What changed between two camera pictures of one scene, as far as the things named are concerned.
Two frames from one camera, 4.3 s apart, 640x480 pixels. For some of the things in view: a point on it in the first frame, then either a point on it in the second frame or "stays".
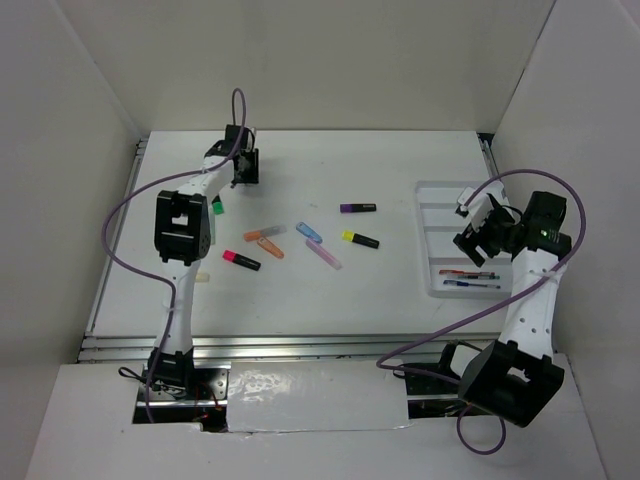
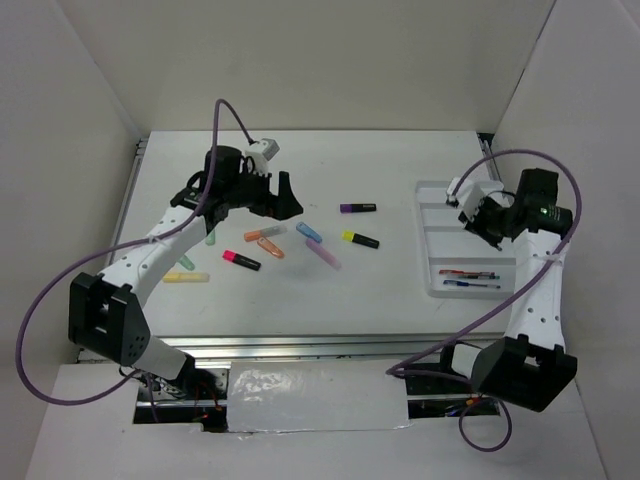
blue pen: [459, 283] stays
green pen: [478, 277] stays
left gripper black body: [250, 174] → [252, 192]
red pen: [456, 272] stays
